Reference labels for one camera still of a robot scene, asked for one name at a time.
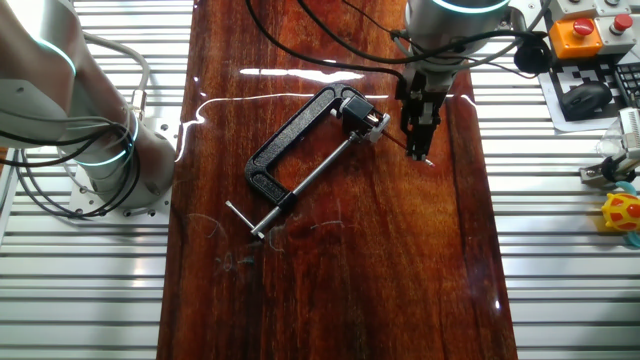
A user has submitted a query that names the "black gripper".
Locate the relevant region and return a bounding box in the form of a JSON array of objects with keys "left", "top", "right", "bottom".
[{"left": 395, "top": 67, "right": 454, "bottom": 161}]

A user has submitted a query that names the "black C-clamp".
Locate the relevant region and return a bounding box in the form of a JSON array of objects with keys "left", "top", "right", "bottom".
[{"left": 224, "top": 83, "right": 381, "bottom": 240}]

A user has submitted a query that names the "printed marker sheet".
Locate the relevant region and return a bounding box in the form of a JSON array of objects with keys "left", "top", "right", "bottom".
[{"left": 537, "top": 57, "right": 640, "bottom": 134}]

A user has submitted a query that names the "reddish brown wooden board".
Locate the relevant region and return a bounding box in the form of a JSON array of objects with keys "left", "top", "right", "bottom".
[{"left": 156, "top": 0, "right": 519, "bottom": 360}]

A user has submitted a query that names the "black computer mouse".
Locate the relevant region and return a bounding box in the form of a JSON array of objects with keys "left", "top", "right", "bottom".
[{"left": 558, "top": 80, "right": 614, "bottom": 121}]

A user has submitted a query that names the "orange emergency stop box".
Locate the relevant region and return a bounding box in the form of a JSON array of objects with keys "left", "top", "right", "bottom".
[{"left": 548, "top": 17, "right": 605, "bottom": 60}]

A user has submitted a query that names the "grey button box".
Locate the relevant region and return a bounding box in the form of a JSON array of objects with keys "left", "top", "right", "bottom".
[
  {"left": 597, "top": 0, "right": 634, "bottom": 16},
  {"left": 549, "top": 0, "right": 601, "bottom": 20}
]

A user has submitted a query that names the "black keyboard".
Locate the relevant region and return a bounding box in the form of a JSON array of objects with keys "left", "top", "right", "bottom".
[{"left": 613, "top": 62, "right": 640, "bottom": 109}]

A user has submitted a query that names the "grey emergency stop box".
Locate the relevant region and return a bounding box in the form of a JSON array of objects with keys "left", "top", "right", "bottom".
[{"left": 594, "top": 13, "right": 639, "bottom": 55}]

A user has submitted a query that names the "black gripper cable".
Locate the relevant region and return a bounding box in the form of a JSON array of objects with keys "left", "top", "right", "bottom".
[{"left": 244, "top": 0, "right": 554, "bottom": 84}]

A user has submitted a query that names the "silver mounted camera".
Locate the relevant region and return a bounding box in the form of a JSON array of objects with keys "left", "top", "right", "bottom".
[{"left": 578, "top": 154, "right": 640, "bottom": 190}]

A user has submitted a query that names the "silver ribbed camera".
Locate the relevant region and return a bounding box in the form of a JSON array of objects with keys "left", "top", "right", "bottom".
[{"left": 618, "top": 106, "right": 640, "bottom": 161}]

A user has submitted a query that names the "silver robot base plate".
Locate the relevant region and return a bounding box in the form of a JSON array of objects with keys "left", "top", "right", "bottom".
[{"left": 67, "top": 117, "right": 181, "bottom": 224}]

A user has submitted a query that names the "grey base cable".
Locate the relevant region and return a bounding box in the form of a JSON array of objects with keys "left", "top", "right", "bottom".
[{"left": 82, "top": 32, "right": 151, "bottom": 121}]

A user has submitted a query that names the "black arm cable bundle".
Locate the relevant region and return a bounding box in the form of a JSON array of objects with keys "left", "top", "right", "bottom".
[{"left": 0, "top": 122, "right": 142, "bottom": 220}]

